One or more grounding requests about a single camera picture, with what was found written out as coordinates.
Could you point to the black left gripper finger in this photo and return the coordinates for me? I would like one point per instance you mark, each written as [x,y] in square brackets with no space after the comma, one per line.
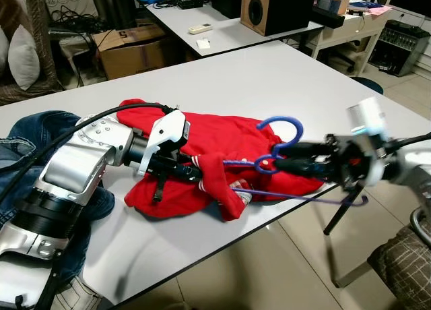
[190,162]
[190,174]

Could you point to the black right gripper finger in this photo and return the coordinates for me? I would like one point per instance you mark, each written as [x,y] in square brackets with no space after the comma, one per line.
[306,167]
[313,149]

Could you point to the blue plastic clothes hanger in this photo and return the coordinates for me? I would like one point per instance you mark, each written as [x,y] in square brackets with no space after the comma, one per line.
[296,131]

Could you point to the red sweater with plaid lining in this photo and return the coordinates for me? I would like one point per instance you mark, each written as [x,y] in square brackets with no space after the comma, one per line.
[222,131]

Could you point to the blue denim jacket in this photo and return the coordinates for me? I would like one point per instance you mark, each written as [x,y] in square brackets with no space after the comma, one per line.
[17,138]

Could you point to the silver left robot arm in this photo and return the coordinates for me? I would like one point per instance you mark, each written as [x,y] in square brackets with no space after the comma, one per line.
[74,168]

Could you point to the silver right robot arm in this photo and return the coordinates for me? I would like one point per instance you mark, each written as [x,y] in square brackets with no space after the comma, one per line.
[411,165]

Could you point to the black table leg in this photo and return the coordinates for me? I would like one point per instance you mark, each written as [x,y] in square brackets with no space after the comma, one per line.
[340,215]

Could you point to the round blue stool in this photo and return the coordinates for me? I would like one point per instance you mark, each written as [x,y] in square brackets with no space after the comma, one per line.
[369,86]

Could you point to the cardboard box with S print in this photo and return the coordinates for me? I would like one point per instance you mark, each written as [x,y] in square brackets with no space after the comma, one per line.
[135,57]

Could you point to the brown checked stool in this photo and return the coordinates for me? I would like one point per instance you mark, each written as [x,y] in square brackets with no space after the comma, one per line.
[404,269]

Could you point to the small white card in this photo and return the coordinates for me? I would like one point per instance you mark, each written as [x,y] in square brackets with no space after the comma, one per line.
[204,45]

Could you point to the white side desk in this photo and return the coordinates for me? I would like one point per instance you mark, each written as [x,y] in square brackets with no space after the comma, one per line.
[350,34]

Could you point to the grey black office machine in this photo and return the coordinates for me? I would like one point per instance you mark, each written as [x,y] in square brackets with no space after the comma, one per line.
[401,47]

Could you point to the beige remote control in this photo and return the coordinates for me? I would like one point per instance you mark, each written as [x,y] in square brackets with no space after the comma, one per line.
[201,28]

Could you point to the brown wicker chair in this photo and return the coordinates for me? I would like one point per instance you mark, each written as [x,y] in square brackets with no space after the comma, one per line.
[50,81]

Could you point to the wooden black loudspeaker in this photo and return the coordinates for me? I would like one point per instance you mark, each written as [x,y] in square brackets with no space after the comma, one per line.
[259,10]

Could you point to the pink paper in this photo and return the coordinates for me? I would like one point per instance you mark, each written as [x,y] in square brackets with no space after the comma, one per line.
[378,10]

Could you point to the black desktop device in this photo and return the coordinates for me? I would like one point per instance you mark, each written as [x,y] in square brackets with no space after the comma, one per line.
[192,1]

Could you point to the white pillow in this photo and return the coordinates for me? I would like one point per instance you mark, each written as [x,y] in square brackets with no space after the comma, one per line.
[25,57]
[4,50]

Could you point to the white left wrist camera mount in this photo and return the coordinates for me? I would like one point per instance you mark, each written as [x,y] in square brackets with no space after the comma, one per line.
[168,131]

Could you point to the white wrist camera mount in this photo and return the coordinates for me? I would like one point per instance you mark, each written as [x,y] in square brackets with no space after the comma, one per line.
[367,114]
[168,131]

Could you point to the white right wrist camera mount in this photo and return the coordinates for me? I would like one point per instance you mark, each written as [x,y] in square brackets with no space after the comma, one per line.
[367,114]

